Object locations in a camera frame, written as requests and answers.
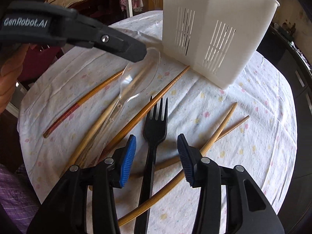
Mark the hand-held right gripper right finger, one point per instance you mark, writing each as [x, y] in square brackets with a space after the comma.
[186, 163]

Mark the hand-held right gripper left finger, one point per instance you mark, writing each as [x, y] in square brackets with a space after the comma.
[128, 162]

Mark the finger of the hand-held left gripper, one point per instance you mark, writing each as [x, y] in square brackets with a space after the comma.
[117, 43]

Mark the light bamboo chopstick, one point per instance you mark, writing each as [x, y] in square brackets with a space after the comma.
[98, 126]
[168, 191]

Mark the clear plastic spoon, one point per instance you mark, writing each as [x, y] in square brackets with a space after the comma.
[129, 78]

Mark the black plastic fork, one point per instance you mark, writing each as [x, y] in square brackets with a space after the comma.
[154, 131]

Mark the red-ended wooden chopstick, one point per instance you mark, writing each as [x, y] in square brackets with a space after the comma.
[92, 93]
[141, 113]

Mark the brown wooden chopstick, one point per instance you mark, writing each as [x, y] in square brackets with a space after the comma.
[236, 124]

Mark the white plastic utensil holder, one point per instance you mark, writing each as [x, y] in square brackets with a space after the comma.
[219, 4]

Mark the person's left hand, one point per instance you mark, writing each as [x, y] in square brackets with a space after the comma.
[8, 78]

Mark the dark wooden dining table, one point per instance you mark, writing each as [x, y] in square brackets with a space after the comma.
[97, 7]

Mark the white lace food cover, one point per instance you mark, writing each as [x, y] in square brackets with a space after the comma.
[70, 0]

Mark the white floral tablecloth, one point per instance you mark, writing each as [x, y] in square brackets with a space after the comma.
[243, 151]

